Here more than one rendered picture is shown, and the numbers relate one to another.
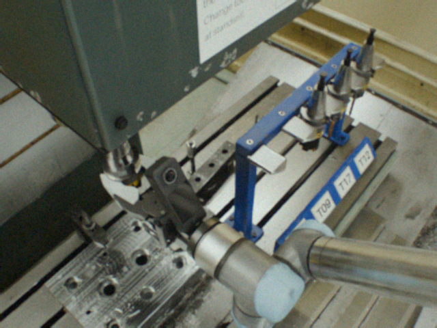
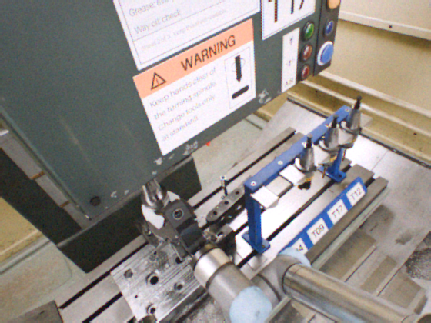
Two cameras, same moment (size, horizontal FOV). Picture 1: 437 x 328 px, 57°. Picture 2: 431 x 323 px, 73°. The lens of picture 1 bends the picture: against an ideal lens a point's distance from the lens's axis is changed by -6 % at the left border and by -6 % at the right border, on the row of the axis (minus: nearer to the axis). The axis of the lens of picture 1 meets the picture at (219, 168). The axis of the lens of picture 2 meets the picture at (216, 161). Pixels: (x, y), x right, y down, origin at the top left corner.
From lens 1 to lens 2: 14 cm
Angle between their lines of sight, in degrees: 12
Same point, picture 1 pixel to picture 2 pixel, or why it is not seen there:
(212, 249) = (204, 268)
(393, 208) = (385, 232)
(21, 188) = not seen: hidden behind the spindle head
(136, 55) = (99, 158)
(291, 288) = (256, 309)
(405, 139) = (398, 177)
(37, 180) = not seen: hidden behind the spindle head
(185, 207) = (189, 235)
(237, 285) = (219, 300)
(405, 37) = (399, 96)
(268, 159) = (265, 197)
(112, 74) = (78, 172)
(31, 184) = not seen: hidden behind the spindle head
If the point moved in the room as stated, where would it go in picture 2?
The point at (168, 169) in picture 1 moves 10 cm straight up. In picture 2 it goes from (177, 209) to (164, 177)
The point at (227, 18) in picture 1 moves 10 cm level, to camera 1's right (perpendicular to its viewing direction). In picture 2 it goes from (181, 123) to (268, 122)
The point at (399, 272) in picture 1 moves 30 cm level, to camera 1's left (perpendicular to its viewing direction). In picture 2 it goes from (347, 313) to (165, 292)
